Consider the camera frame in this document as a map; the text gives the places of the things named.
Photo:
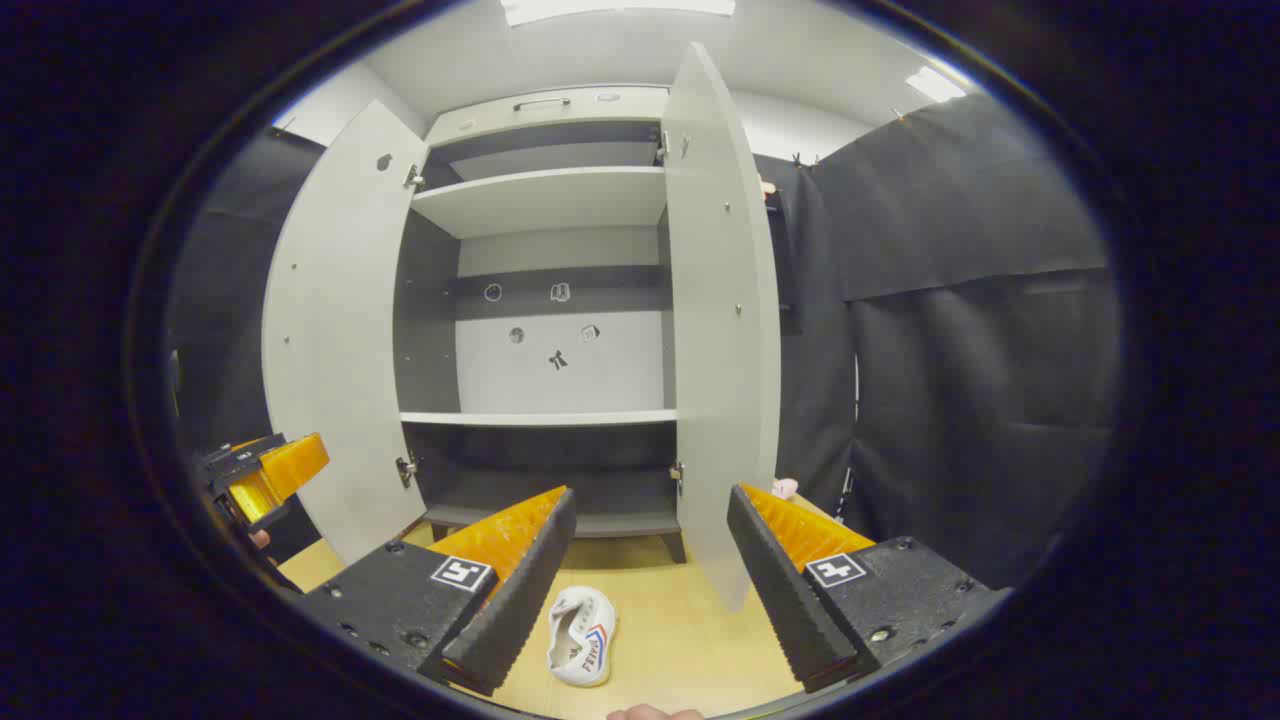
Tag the grey shoe cabinet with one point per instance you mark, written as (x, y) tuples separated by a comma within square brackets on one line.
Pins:
[(545, 200)]

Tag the small ceiling light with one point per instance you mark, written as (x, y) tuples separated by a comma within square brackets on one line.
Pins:
[(935, 85)]

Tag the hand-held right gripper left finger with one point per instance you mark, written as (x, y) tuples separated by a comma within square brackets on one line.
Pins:
[(520, 590)]

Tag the long ceiling light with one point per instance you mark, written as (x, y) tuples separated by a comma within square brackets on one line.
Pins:
[(615, 8)]

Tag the white canvas shoe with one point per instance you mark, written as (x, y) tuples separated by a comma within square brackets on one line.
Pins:
[(580, 650)]

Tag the black backdrop cloth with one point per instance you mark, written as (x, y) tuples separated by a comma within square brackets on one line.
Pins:
[(980, 350)]

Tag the grey shoe cabinet door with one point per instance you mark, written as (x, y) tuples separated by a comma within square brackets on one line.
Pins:
[(715, 330), (340, 330)]

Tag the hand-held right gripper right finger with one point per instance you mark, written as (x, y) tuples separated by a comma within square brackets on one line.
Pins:
[(780, 590)]

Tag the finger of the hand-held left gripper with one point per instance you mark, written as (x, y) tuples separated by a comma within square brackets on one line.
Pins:
[(295, 465)]

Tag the small pink object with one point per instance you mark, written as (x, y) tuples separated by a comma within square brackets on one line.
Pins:
[(785, 488)]

